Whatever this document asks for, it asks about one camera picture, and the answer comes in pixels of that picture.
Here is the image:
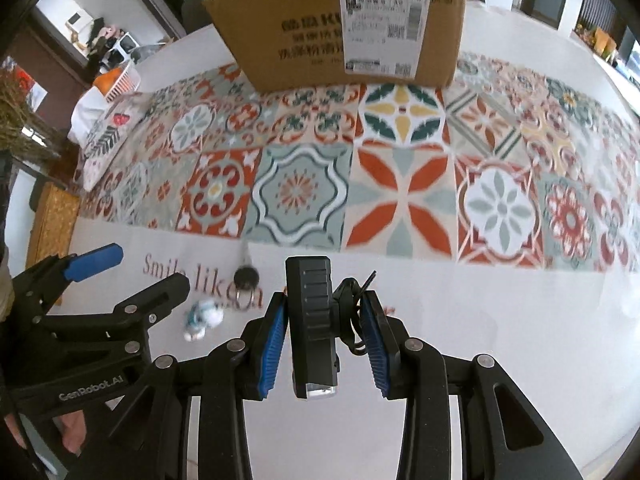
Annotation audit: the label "patterned tile table runner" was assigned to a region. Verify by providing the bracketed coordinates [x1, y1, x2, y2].
[80, 53, 639, 272]

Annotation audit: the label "white fruit basket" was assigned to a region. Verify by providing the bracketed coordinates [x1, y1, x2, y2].
[93, 61, 141, 103]

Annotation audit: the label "small white blue figurine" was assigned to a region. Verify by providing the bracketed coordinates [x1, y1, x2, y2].
[183, 299, 224, 341]

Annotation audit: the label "white tv cabinet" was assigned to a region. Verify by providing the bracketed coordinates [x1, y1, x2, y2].
[570, 30, 639, 115]

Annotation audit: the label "glass vase dried flowers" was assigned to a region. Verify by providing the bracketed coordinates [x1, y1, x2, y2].
[1, 65, 64, 168]

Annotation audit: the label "left dark dining chair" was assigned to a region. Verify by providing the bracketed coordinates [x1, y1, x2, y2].
[181, 0, 212, 34]

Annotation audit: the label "yellow woven box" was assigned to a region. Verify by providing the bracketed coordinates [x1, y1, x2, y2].
[26, 182, 80, 268]

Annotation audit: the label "patterned fabric tissue cover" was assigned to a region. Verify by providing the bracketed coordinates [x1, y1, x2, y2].
[67, 87, 153, 192]

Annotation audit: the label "brown cardboard box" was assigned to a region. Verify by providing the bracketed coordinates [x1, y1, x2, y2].
[203, 0, 466, 91]

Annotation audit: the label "black rectangular device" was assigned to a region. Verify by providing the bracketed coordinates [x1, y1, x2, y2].
[285, 256, 340, 400]

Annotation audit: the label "left hand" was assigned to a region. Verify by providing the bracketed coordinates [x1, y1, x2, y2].
[4, 406, 89, 456]

